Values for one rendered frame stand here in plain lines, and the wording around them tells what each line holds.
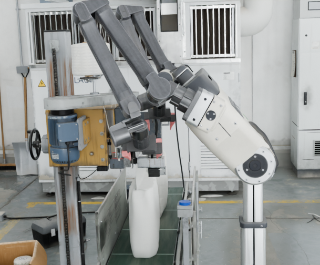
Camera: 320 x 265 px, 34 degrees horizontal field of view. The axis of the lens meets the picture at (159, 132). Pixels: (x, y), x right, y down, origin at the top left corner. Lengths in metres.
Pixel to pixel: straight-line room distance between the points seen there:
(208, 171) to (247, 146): 3.63
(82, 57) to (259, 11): 3.44
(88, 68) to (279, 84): 4.51
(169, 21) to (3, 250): 2.72
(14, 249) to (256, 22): 3.38
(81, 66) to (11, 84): 4.67
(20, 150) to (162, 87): 5.41
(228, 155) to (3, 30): 5.53
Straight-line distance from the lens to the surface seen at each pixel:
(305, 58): 6.26
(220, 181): 5.70
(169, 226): 3.77
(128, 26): 2.47
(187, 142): 5.56
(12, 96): 7.26
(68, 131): 2.60
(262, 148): 2.05
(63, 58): 2.89
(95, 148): 2.85
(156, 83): 1.76
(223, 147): 1.97
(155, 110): 2.35
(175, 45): 4.96
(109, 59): 1.81
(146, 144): 1.81
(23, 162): 7.06
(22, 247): 4.13
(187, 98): 1.77
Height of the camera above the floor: 1.70
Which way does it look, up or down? 10 degrees down
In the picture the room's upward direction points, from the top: 2 degrees counter-clockwise
